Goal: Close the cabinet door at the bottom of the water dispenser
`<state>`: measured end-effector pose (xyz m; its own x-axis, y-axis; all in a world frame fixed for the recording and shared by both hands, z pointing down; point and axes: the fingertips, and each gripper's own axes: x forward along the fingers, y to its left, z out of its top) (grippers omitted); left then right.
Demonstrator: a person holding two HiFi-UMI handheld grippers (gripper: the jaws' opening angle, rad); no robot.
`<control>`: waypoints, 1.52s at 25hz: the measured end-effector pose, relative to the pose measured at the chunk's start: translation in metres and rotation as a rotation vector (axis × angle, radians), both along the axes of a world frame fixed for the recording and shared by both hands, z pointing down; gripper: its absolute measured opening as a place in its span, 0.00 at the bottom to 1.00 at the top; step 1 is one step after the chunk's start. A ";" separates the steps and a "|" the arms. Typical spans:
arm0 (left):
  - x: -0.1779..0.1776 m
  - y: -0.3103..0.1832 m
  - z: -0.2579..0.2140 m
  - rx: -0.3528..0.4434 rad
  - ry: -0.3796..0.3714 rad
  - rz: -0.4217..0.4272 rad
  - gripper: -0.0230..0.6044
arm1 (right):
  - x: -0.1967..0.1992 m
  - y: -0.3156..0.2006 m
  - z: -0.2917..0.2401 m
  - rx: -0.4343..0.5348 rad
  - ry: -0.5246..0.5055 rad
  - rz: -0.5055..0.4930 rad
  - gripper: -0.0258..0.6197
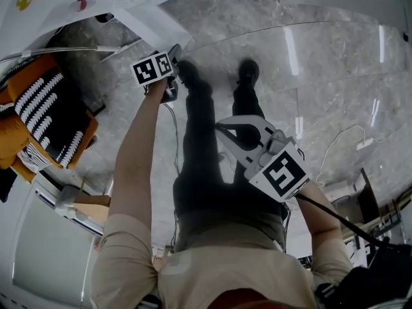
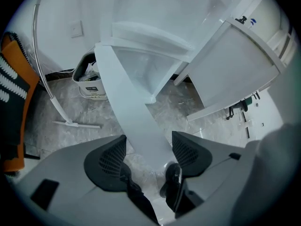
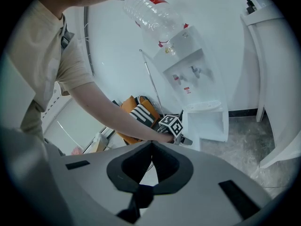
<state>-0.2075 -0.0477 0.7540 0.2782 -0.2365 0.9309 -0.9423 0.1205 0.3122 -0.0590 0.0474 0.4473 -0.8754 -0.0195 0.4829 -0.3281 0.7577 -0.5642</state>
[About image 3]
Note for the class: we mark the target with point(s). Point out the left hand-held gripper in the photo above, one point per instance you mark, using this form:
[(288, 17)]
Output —
[(172, 126)]

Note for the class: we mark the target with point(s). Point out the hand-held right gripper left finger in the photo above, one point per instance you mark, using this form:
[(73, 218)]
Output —
[(94, 173)]

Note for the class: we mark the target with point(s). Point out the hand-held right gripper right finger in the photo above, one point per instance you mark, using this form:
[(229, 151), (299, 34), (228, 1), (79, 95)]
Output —
[(207, 173)]

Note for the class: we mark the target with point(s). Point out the white cabinet with door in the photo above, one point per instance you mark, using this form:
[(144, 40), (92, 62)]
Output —
[(202, 62)]

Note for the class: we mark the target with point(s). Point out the person's left forearm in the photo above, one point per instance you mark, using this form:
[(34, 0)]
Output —
[(113, 109)]

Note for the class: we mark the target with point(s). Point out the white desk with drawers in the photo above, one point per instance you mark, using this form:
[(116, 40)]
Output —
[(277, 79)]

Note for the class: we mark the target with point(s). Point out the clear plastic water bottle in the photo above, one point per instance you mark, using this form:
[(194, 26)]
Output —
[(155, 18)]

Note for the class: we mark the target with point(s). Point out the pink cloth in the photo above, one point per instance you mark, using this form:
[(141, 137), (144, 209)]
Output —
[(76, 150)]

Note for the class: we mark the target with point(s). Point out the translucent plastic jug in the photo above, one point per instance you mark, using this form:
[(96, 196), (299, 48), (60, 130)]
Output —
[(101, 142)]

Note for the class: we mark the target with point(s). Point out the black white scalloped throw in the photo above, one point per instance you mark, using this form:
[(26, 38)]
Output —
[(142, 113)]

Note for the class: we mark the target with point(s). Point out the orange sofa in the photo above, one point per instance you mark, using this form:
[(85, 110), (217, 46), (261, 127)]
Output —
[(127, 103)]

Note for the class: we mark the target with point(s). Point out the person's beige shirt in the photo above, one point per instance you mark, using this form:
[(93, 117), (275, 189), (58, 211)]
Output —
[(35, 55)]

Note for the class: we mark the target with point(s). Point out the black pump bottle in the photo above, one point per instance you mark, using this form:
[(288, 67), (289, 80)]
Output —
[(249, 6)]

